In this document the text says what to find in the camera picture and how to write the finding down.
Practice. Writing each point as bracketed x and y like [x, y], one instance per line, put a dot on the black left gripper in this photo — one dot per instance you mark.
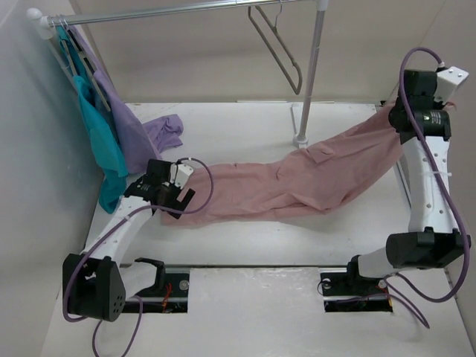
[174, 203]

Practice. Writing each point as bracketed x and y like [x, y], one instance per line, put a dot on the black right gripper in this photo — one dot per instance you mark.
[438, 105]

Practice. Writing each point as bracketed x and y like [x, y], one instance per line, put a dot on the pink trousers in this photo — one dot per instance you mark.
[316, 180]

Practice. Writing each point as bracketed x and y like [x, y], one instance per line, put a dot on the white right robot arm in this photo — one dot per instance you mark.
[433, 239]

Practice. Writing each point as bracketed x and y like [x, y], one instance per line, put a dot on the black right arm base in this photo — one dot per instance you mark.
[341, 293]

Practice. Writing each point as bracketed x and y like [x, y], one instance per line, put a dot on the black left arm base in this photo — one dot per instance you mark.
[163, 294]

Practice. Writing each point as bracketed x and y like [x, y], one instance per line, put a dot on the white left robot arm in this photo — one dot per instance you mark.
[97, 283]

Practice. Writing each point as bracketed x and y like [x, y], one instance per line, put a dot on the grey hanger with purple garment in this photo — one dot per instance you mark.
[89, 67]

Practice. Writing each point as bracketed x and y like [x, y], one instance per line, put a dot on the grey hanger with teal garment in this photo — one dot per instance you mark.
[72, 58]

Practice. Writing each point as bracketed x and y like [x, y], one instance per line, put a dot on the purple hanging garment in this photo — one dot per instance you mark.
[138, 141]

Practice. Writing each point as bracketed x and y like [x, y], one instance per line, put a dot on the teal hanging garment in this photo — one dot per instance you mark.
[104, 146]

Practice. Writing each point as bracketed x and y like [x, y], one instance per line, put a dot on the grey vertical rack pole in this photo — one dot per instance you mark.
[321, 7]

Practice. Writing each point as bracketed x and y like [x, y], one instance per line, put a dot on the white rack corner joint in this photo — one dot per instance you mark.
[41, 23]

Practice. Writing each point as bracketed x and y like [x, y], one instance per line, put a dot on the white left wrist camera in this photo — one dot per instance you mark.
[180, 174]

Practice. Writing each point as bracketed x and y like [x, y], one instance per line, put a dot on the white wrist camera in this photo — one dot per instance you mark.
[180, 174]
[448, 81]

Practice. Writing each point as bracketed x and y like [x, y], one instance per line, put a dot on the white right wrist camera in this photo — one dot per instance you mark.
[448, 81]

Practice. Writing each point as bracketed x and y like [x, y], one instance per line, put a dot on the silver horizontal rack rail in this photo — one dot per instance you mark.
[84, 19]

